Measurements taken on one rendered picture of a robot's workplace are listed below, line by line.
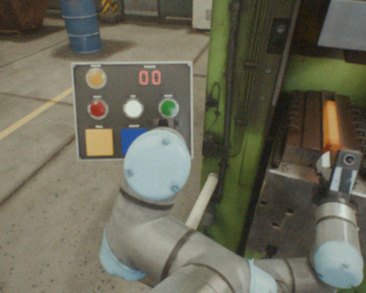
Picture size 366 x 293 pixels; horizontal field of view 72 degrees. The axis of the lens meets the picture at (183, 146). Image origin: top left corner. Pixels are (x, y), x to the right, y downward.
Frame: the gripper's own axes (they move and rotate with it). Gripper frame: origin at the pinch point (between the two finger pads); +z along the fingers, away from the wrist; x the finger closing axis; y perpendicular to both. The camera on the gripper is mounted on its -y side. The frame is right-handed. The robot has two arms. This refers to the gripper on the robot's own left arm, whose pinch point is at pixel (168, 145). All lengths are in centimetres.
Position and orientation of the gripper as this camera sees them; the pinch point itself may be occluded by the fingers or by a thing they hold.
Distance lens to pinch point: 62.7
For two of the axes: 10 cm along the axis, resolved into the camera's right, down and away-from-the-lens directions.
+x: -10.0, 0.2, -0.2
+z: -0.2, -1.3, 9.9
